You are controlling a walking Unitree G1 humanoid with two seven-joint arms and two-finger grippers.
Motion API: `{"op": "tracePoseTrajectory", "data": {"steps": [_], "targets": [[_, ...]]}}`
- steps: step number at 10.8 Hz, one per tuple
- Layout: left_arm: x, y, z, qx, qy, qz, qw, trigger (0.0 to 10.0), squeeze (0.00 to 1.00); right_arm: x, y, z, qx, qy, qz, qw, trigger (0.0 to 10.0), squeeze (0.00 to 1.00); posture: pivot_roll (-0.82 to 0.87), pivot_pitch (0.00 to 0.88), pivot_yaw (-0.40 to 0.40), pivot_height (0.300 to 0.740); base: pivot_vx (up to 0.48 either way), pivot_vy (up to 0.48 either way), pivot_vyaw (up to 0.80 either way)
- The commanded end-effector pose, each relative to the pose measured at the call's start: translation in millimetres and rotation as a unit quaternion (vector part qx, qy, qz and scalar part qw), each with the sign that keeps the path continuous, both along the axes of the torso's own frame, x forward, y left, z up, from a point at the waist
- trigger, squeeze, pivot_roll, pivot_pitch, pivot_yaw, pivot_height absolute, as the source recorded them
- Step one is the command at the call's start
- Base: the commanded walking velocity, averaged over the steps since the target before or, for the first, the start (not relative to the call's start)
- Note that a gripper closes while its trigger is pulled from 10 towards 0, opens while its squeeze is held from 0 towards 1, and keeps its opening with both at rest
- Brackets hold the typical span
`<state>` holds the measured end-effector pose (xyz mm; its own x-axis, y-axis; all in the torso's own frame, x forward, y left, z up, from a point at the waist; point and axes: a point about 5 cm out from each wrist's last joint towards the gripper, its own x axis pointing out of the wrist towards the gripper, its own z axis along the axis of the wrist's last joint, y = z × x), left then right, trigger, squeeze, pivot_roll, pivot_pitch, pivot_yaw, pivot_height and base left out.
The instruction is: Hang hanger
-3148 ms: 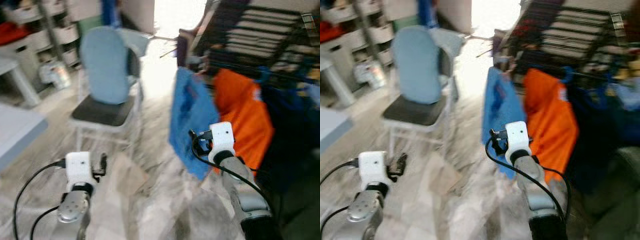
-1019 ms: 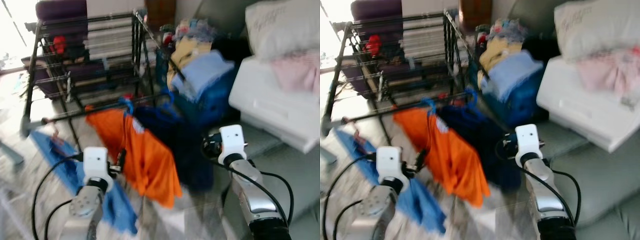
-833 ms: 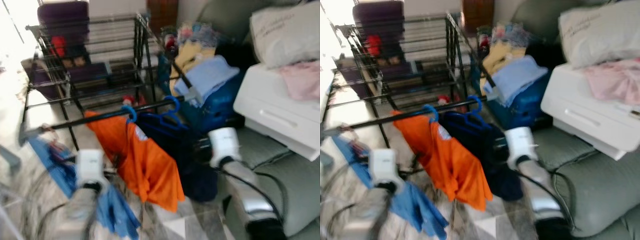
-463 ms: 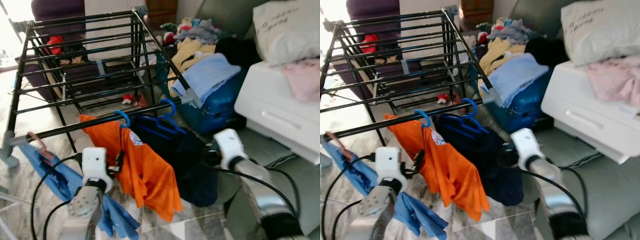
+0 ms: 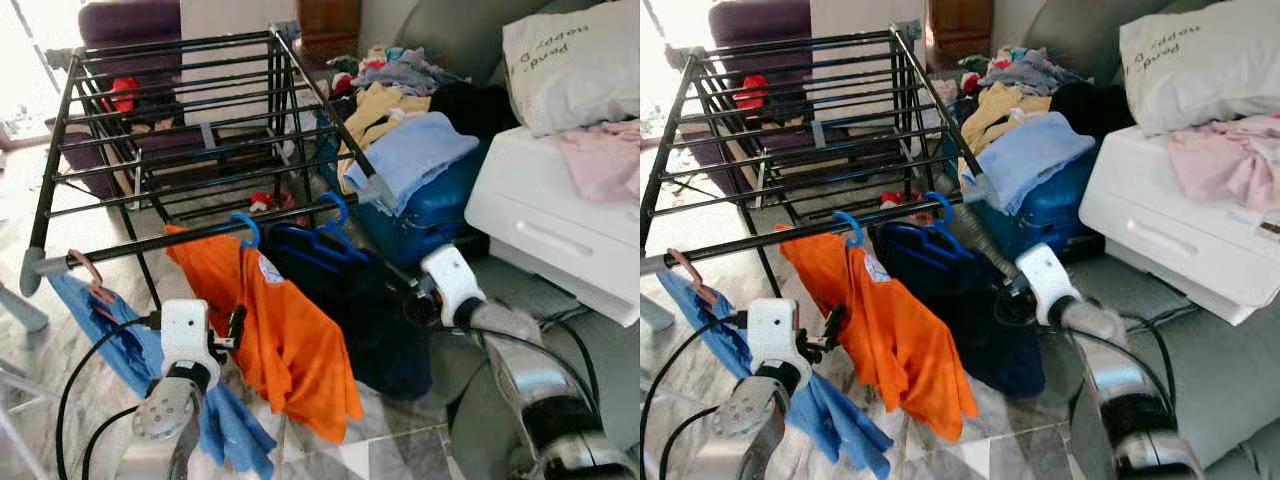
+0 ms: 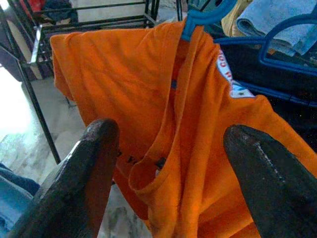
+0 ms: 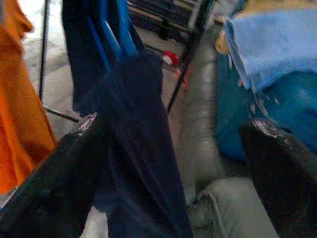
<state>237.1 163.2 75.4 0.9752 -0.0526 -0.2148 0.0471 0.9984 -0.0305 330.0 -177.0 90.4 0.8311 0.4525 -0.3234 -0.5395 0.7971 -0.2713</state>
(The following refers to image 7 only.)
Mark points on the dark navy garment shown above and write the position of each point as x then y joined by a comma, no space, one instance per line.
138,124

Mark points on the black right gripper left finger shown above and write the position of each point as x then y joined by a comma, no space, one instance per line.
57,186

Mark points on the blue plastic hanger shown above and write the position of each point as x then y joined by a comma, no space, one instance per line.
125,29

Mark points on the grey-green leather sofa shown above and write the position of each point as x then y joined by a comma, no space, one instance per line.
205,138

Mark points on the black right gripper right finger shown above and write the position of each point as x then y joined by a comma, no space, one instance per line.
284,188

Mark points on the black clothes drying rack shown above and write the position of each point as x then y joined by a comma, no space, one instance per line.
43,49

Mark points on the light blue towel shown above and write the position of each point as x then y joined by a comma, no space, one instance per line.
277,44

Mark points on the red white tape roll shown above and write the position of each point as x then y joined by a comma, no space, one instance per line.
171,56

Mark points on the orange t-shirt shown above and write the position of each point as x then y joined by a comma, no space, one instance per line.
17,111

